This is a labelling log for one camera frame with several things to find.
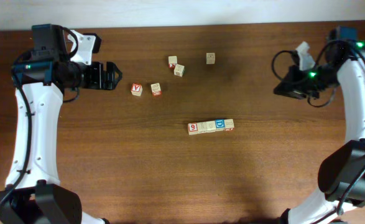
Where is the letter K wooden block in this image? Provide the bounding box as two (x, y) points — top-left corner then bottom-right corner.
(173, 64), (185, 77)

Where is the number 1 wooden block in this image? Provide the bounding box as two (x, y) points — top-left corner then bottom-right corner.
(197, 121), (207, 134)

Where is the snail picture wooden block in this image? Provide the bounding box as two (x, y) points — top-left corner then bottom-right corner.
(150, 83), (162, 96)

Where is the letter E wooden block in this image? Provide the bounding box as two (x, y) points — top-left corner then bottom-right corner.
(168, 55), (178, 68)

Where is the green sided wooden block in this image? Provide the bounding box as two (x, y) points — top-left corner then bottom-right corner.
(206, 121), (216, 133)

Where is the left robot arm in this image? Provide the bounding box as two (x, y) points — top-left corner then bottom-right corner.
(0, 24), (122, 223)

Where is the red letter A block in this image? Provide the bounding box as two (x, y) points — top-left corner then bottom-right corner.
(131, 83), (142, 96)

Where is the green sided far block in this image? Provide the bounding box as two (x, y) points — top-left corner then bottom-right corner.
(206, 52), (216, 65)

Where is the red number 6 block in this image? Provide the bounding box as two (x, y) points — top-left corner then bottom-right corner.
(188, 123), (198, 135)

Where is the red sided block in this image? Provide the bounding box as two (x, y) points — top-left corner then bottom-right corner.
(224, 119), (234, 131)

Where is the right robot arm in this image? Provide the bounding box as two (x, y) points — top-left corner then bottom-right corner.
(274, 26), (365, 224)

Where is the blue letter D block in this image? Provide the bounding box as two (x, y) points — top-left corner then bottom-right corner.
(215, 119), (226, 131)

